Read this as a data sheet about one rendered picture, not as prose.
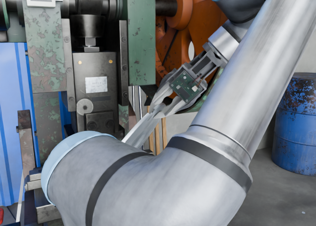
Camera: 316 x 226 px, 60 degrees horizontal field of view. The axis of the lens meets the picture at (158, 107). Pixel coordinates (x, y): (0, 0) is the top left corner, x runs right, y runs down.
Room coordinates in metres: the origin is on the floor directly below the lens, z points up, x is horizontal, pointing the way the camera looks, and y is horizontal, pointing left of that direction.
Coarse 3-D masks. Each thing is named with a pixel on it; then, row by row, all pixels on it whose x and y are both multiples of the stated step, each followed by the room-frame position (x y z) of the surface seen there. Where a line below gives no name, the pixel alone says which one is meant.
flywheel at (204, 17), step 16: (192, 0) 1.06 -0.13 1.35; (208, 0) 0.97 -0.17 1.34; (160, 16) 1.31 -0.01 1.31; (176, 16) 1.09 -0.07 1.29; (192, 16) 1.05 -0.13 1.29; (208, 16) 0.96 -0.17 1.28; (224, 16) 0.83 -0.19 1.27; (160, 32) 1.32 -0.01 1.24; (192, 32) 1.05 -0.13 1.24; (208, 32) 0.96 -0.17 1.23; (160, 48) 1.30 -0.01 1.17; (176, 48) 1.16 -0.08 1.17; (160, 64) 1.28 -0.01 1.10; (176, 64) 1.16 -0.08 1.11; (160, 80) 1.22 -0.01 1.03; (208, 80) 0.89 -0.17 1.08
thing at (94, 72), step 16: (80, 48) 0.94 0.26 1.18; (96, 48) 0.94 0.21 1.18; (80, 64) 0.88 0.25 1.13; (96, 64) 0.90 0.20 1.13; (112, 64) 0.92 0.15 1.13; (80, 80) 0.88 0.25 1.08; (96, 80) 0.90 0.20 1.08; (112, 80) 0.92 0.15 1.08; (80, 96) 0.88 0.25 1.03; (96, 96) 0.90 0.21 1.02; (112, 96) 0.92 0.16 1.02; (80, 112) 0.86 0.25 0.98; (96, 112) 0.88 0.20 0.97; (112, 112) 0.89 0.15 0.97; (80, 128) 0.87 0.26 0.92; (96, 128) 0.87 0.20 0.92; (112, 128) 0.89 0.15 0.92
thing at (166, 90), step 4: (168, 84) 0.63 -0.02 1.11; (164, 88) 0.63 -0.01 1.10; (168, 88) 0.61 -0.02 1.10; (160, 92) 0.63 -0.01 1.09; (164, 92) 0.61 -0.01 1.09; (168, 92) 0.63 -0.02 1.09; (172, 92) 0.63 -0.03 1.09; (156, 96) 0.63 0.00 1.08; (160, 96) 0.61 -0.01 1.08; (164, 96) 0.63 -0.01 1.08; (152, 100) 0.64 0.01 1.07; (156, 100) 0.60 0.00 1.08; (160, 100) 0.63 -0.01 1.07; (152, 104) 0.64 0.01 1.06; (156, 104) 0.64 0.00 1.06; (152, 108) 0.64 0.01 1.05
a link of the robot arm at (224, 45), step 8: (216, 32) 0.58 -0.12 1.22; (224, 32) 0.57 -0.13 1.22; (208, 40) 0.59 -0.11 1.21; (216, 40) 0.57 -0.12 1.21; (224, 40) 0.56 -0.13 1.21; (232, 40) 0.56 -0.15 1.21; (216, 48) 0.56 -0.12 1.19; (224, 48) 0.56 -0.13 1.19; (232, 48) 0.56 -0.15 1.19; (224, 56) 0.56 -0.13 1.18
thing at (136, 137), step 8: (160, 104) 0.64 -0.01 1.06; (144, 120) 0.57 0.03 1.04; (152, 120) 0.66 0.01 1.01; (136, 128) 0.55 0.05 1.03; (144, 128) 0.63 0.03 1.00; (152, 128) 0.76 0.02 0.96; (128, 136) 0.54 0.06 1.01; (136, 136) 0.61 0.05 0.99; (144, 136) 0.72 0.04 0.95; (136, 144) 0.72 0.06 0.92
